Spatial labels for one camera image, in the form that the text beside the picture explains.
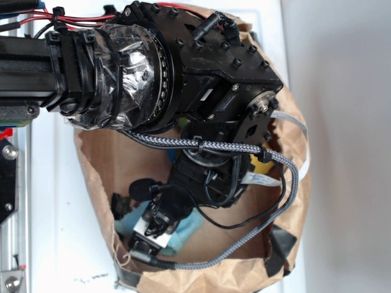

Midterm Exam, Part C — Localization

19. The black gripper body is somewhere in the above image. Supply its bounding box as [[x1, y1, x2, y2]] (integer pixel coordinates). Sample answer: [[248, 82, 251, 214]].
[[149, 121, 271, 235]]

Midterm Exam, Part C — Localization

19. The light blue cloth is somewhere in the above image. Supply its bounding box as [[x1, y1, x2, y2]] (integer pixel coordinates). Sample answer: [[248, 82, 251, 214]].
[[114, 201, 203, 256]]

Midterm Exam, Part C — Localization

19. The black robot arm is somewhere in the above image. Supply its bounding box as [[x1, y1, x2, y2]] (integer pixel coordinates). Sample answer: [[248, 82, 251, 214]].
[[1, 1, 283, 237]]

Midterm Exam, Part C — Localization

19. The black foam microphone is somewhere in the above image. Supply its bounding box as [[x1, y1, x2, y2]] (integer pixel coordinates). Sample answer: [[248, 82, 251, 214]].
[[129, 178, 162, 201]]

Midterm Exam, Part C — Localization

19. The yellow object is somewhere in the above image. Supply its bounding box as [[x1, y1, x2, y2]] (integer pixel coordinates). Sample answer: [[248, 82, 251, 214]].
[[250, 154, 274, 175]]

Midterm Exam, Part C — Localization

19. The brown paper bag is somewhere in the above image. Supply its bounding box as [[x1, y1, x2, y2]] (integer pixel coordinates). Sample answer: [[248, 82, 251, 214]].
[[73, 2, 312, 293]]

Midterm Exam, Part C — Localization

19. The white flat ribbon cable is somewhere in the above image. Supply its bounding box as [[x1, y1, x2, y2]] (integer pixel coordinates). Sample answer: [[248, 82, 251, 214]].
[[244, 110, 310, 187]]

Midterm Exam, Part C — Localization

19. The grey braided cable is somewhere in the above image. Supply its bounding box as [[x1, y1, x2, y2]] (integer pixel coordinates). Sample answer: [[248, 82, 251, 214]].
[[120, 129, 299, 271]]

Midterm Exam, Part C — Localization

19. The aluminium frame rail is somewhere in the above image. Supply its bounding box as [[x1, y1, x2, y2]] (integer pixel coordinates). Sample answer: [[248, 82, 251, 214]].
[[1, 126, 31, 292]]

